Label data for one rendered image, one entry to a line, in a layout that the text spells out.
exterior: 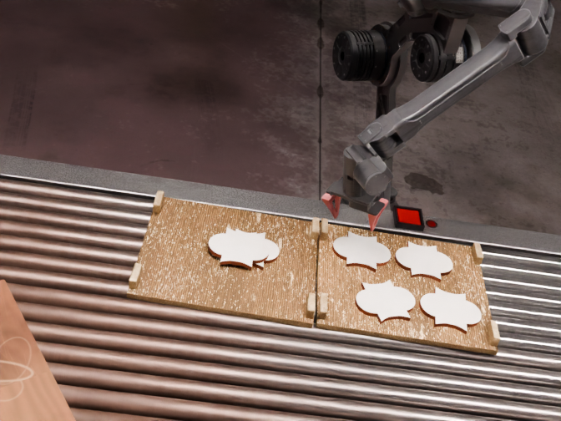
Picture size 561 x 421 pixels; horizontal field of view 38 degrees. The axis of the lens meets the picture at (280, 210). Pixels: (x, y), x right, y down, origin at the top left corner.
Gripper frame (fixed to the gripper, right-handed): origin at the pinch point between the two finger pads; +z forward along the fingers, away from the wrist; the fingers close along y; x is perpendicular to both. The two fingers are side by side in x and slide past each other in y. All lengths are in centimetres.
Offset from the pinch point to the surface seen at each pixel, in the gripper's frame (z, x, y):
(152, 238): 1.0, -27.8, -38.6
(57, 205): -2, -32, -64
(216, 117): 94, 143, -149
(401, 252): 11.3, 7.1, 9.7
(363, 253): 9.4, 0.3, 2.6
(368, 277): 10.8, -5.4, 6.9
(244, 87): 96, 178, -155
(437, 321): 12.5, -8.8, 25.9
